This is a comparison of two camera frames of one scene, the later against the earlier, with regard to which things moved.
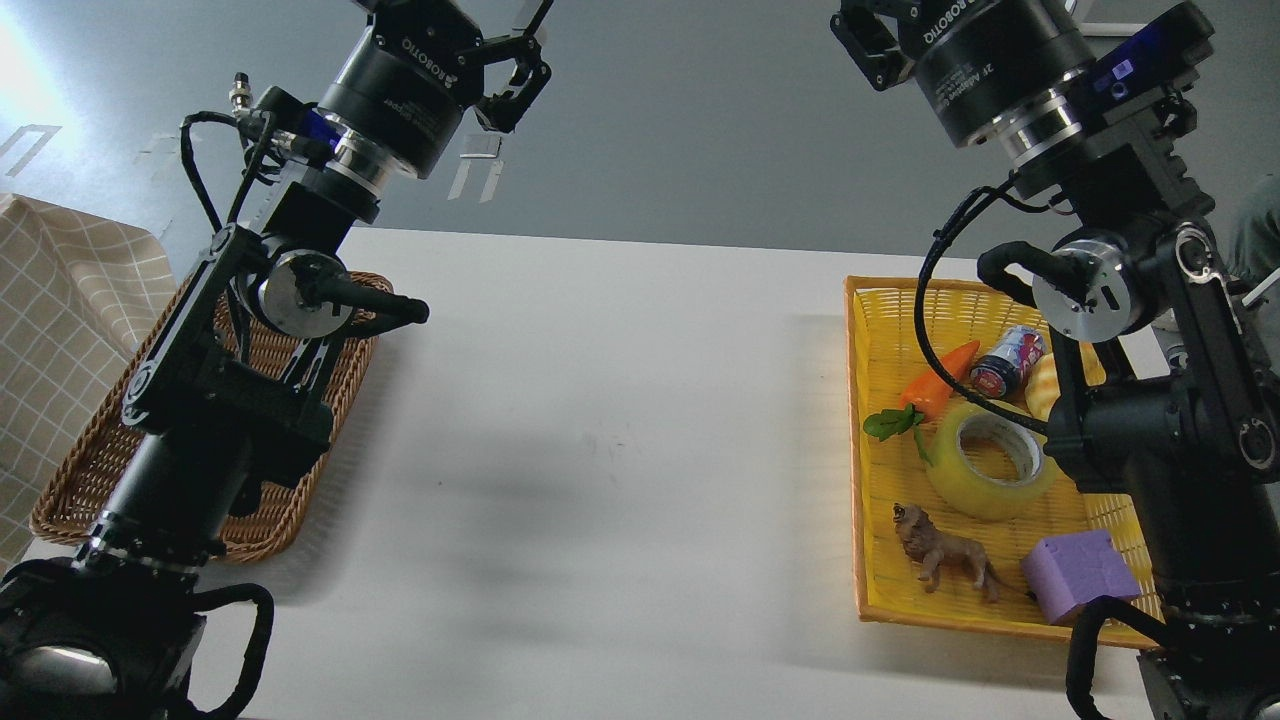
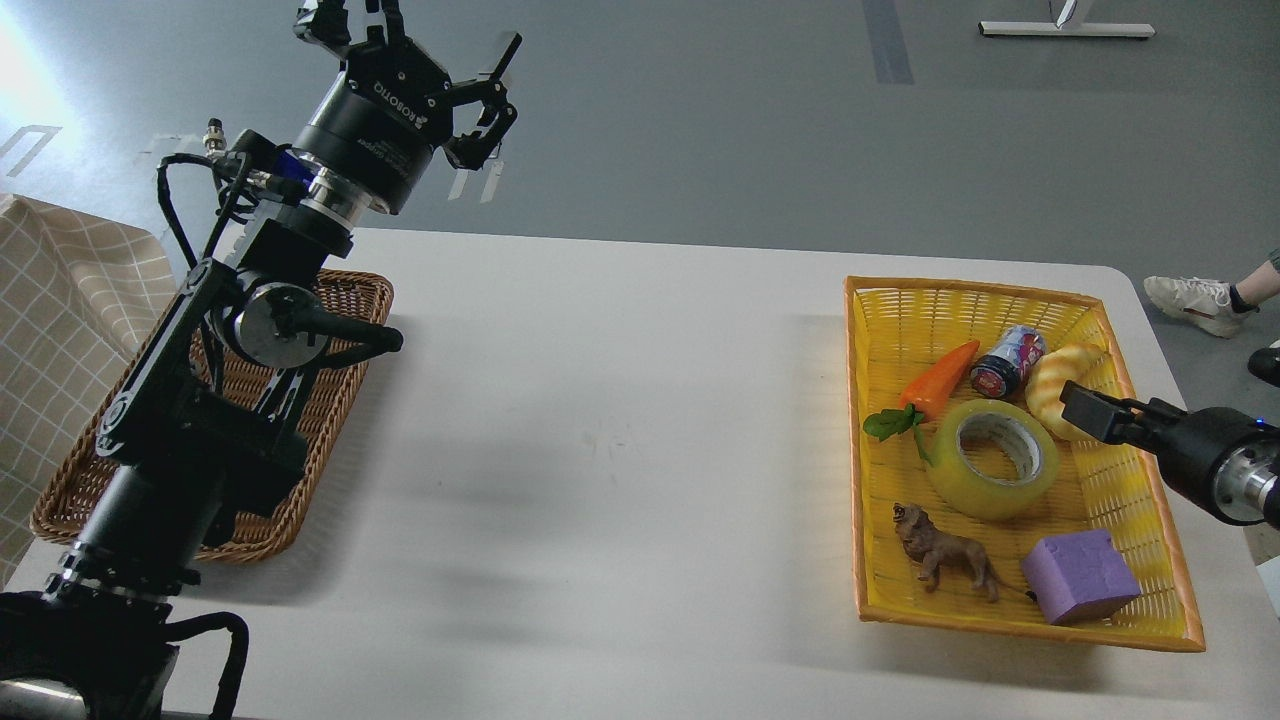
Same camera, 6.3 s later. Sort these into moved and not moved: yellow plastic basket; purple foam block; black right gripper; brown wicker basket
Moved: black right gripper
Not moved: yellow plastic basket; purple foam block; brown wicker basket
